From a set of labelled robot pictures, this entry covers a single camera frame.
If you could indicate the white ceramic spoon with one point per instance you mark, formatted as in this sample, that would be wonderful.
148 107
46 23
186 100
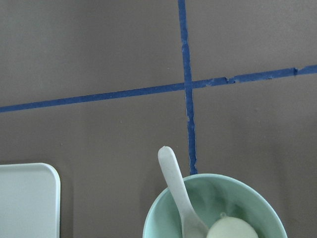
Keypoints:
192 226

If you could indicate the white steamed bun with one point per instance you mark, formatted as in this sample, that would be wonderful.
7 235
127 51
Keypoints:
231 227

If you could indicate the green bowl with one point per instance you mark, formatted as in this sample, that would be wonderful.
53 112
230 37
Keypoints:
211 196

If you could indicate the white bear tray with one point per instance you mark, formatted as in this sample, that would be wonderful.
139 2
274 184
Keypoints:
29 201

